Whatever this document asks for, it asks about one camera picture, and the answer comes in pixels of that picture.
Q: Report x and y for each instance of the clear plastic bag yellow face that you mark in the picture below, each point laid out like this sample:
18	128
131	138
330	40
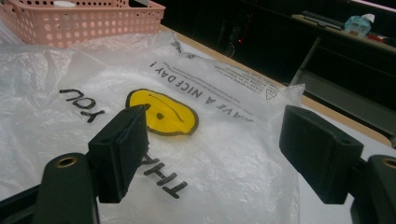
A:
218	161

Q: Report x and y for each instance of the white round lid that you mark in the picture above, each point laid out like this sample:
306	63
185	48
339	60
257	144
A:
64	4

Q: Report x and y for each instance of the pink perforated plastic basket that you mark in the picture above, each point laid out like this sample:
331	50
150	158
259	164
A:
77	26

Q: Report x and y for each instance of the background desk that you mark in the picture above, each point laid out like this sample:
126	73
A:
348	102

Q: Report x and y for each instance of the dark keyboard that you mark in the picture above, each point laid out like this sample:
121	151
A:
320	19

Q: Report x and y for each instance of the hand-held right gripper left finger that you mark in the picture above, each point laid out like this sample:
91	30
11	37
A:
120	155

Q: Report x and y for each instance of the small red item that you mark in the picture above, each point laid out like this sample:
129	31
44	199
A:
377	37

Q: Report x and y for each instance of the light blue tissue pack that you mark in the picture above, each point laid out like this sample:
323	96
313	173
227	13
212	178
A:
358	26

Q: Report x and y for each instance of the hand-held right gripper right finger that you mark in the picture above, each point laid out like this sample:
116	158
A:
317	152

